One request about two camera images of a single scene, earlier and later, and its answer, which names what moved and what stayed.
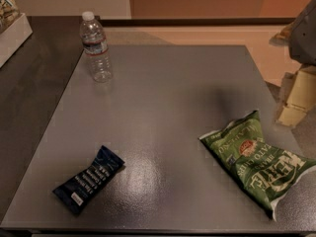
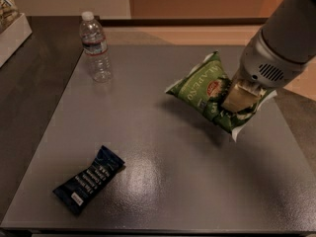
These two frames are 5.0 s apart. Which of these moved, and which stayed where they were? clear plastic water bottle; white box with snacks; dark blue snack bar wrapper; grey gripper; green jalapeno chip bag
Moved: grey gripper; green jalapeno chip bag
Stayed: white box with snacks; clear plastic water bottle; dark blue snack bar wrapper
